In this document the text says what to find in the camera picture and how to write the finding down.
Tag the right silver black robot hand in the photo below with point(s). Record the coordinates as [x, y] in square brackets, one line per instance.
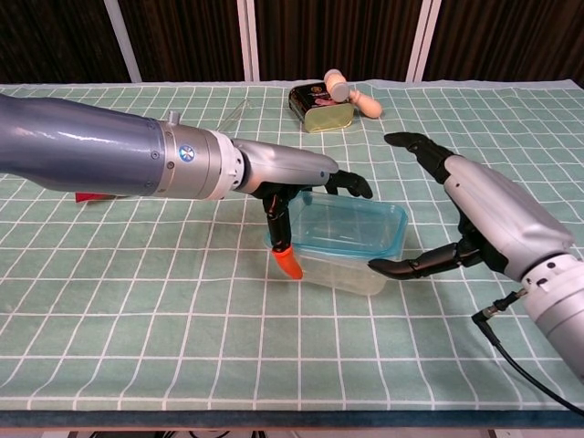
[502, 214]

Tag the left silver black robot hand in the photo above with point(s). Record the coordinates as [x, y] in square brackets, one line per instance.
[283, 164]

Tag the translucent blue plastic lid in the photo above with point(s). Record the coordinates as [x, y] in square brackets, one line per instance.
[347, 219]

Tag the clear plastic food container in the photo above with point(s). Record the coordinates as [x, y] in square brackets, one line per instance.
[337, 274]

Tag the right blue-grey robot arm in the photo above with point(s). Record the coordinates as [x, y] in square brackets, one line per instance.
[561, 310]

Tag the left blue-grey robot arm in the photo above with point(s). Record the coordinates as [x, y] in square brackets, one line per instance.
[91, 150]

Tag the black and gold tin can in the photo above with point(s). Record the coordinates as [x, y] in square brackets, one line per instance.
[319, 116]

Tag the glass test tube white stopper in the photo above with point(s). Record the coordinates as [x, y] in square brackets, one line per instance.
[235, 116]

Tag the green checked tablecloth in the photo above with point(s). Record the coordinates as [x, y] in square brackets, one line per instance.
[182, 319]

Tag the red envelope with wax seal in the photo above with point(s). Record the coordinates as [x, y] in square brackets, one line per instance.
[89, 197]

